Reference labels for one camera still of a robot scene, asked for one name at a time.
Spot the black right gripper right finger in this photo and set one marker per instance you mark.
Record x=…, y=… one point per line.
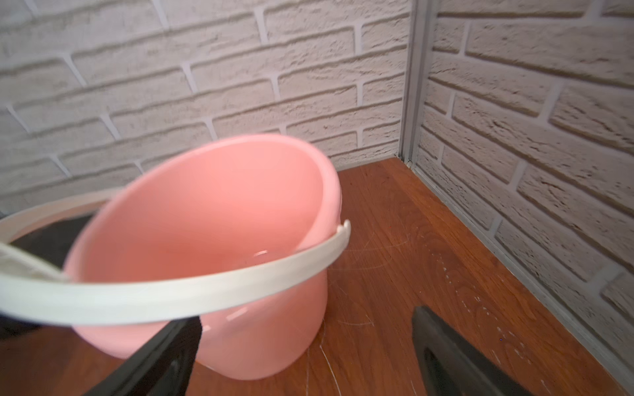
x=450, y=365

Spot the pink plastic bucket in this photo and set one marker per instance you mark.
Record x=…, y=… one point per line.
x=239, y=233

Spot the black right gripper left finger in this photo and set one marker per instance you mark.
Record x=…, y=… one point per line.
x=162, y=366

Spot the black plastic tool case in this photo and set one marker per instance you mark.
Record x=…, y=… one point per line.
x=51, y=243

